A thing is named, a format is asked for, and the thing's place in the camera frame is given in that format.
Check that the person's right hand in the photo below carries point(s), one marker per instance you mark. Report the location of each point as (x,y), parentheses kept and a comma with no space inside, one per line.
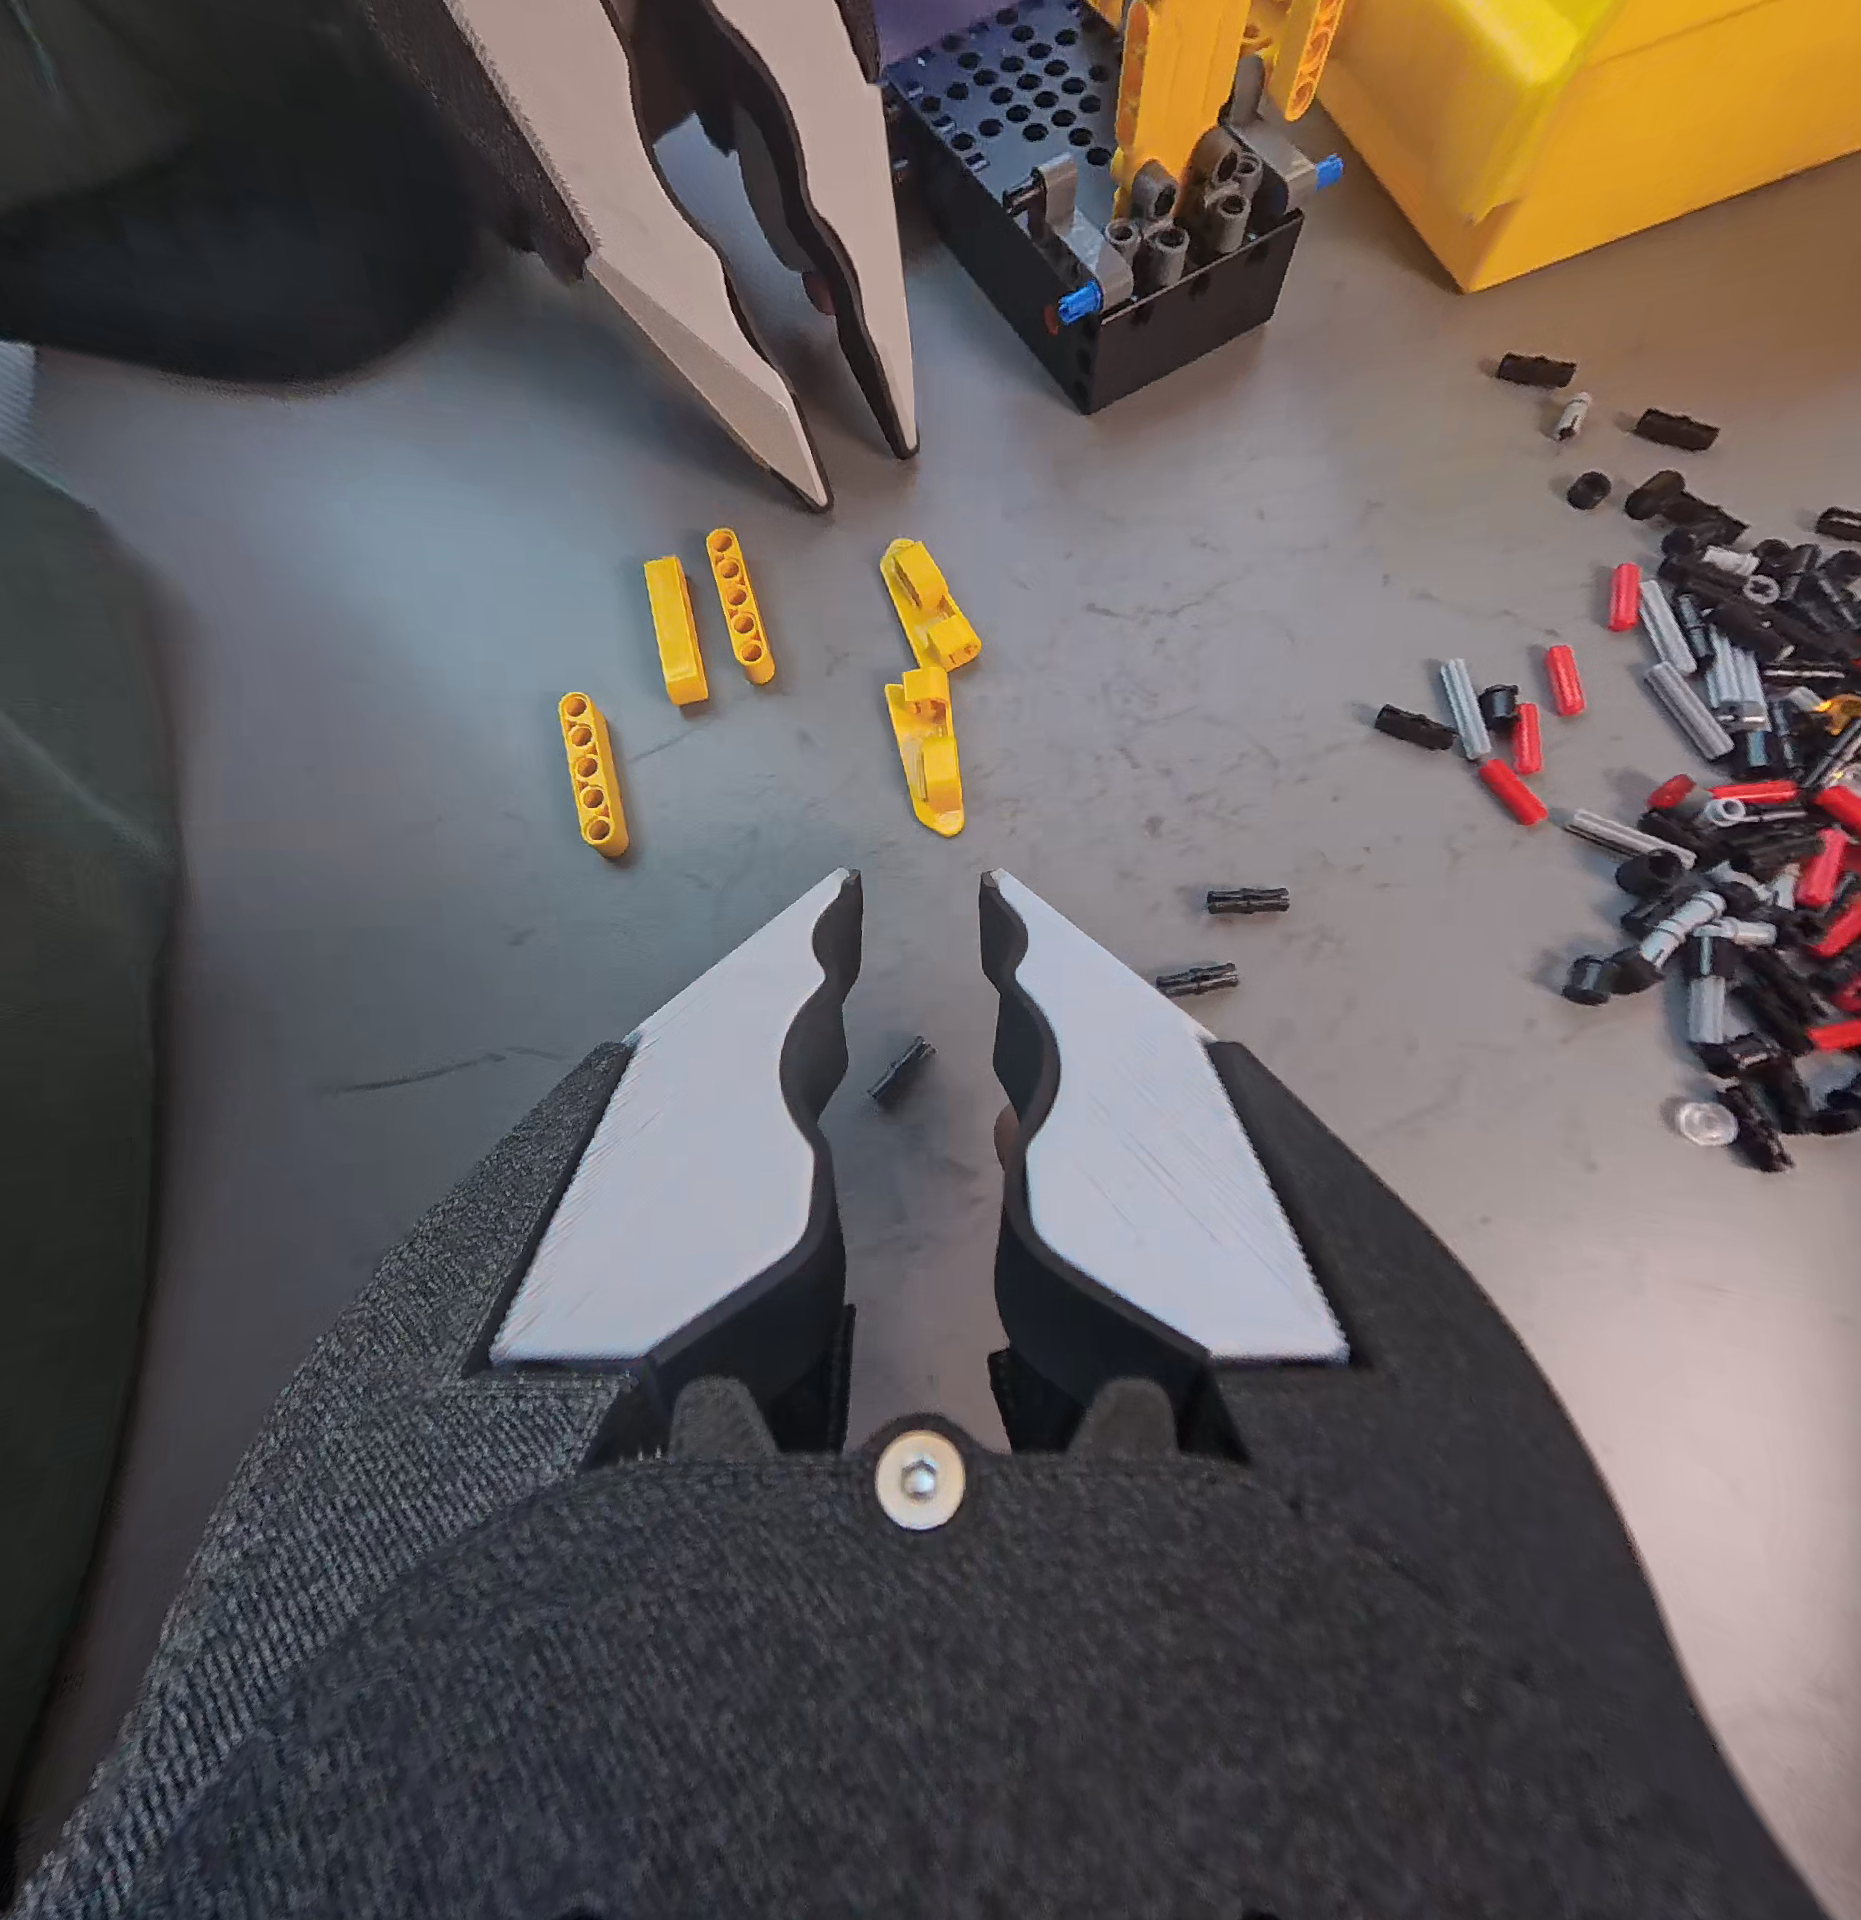
(1008,1135)

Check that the yellow plastic bin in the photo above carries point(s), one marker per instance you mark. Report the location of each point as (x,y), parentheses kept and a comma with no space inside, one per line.
(1620,150)

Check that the person's left forearm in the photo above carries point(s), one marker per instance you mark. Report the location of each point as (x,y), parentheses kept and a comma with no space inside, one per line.
(89,75)

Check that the short yellow lego beam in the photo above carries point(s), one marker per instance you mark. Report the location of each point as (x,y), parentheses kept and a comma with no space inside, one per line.
(740,609)
(676,653)

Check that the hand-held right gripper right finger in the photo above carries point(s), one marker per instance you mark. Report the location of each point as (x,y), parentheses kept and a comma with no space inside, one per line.
(1155,1187)

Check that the black and yellow lego model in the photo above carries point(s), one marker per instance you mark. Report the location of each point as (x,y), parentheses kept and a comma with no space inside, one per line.
(1170,324)

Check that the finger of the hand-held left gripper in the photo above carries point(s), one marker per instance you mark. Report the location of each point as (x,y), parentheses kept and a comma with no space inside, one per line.
(660,270)
(864,180)

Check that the medium yellow lego beam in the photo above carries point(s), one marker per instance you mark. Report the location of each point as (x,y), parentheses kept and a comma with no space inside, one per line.
(594,772)

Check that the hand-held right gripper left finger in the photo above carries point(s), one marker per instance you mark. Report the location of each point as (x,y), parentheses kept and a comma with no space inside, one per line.
(690,1187)

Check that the yellow lego connector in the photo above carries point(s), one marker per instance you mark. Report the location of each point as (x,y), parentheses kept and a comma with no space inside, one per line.
(929,751)
(929,601)

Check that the pile of small lego pins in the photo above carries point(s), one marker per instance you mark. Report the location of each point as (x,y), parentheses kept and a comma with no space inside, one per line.
(1740,842)

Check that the black lego pin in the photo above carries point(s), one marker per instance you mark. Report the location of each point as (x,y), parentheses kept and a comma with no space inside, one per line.
(1248,900)
(900,1073)
(1198,980)

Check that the person's left hand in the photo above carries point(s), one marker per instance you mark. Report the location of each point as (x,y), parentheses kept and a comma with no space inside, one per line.
(821,292)

